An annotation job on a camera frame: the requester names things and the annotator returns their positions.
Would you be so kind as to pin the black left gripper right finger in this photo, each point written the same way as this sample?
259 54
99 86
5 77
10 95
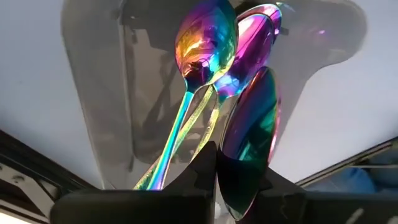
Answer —
326 210

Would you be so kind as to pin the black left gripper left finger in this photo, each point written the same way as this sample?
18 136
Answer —
140 208

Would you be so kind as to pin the rainbow iridescent spoon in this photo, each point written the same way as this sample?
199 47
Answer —
255 46
252 124
205 46
194 115

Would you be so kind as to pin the grey translucent plastic bin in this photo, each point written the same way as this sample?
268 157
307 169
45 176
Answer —
102 93

